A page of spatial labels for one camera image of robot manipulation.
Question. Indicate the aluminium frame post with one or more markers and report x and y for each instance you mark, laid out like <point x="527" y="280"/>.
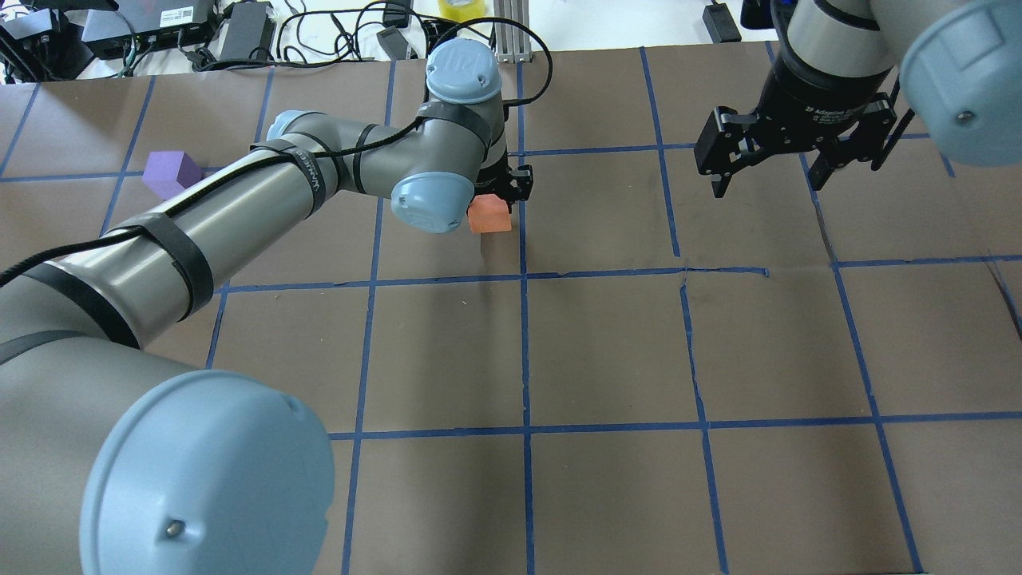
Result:
<point x="510" y="42"/>

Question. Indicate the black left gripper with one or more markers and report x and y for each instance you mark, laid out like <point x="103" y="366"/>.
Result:
<point x="517" y="183"/>

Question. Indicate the purple foam block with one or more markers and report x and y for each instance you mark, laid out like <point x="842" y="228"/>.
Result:
<point x="167" y="173"/>

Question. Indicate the black power brick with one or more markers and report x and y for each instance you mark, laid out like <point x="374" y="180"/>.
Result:
<point x="720" y="24"/>

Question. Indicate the black power adapter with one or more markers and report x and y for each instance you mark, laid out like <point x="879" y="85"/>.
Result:
<point x="250" y="31"/>

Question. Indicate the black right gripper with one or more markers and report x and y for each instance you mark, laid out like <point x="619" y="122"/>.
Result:
<point x="806" y="100"/>

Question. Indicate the yellow tape roll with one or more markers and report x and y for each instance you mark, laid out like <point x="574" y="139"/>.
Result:
<point x="462" y="10"/>

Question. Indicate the brown paper table cover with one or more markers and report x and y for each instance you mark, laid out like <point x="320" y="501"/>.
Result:
<point x="641" y="379"/>

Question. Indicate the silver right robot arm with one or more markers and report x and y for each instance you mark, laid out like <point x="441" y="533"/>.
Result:
<point x="954" y="64"/>

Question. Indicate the orange foam block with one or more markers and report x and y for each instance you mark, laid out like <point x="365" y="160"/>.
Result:
<point x="487" y="213"/>

